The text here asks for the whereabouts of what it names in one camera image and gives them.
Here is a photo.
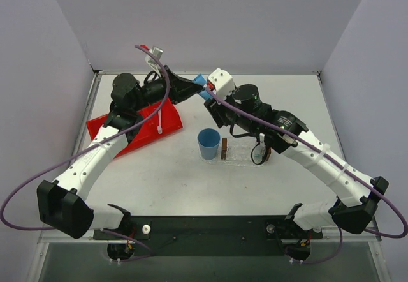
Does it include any pink toothbrush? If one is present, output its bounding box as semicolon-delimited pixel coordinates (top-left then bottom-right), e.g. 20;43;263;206
157;110;163;135

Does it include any blue toothpaste tube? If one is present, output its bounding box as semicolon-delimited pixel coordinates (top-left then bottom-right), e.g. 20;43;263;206
193;74;214;101

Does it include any blue plastic cup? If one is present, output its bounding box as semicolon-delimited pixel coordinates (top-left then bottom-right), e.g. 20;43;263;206
197;128;221;160

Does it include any clear textured holder with wood ends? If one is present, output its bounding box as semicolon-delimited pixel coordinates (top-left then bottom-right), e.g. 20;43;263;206
220;137;272;164

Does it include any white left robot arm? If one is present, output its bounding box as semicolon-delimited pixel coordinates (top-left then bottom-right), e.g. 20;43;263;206
37;67;203;239

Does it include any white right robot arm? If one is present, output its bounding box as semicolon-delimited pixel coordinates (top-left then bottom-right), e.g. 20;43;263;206
205;84;388;234

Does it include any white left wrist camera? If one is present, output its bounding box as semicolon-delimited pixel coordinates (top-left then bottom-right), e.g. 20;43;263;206
142;44;165;72

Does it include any red plastic compartment bin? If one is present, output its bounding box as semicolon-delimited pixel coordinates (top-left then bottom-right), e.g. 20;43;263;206
86;99;183;158

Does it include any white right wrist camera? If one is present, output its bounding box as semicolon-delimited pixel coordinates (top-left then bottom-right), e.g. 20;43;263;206
207;68;236;99

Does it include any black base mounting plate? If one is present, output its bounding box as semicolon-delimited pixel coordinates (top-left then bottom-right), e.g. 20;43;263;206
92;214;323;257

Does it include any clear textured glass tray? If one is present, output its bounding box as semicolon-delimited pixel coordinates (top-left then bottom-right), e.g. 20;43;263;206
200;137;261;168

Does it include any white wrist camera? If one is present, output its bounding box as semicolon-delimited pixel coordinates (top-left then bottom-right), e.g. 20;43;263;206
207;68;236;99
142;44;165;72

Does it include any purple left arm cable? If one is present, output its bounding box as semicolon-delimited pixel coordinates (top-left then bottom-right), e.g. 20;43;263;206
0;43;170;262

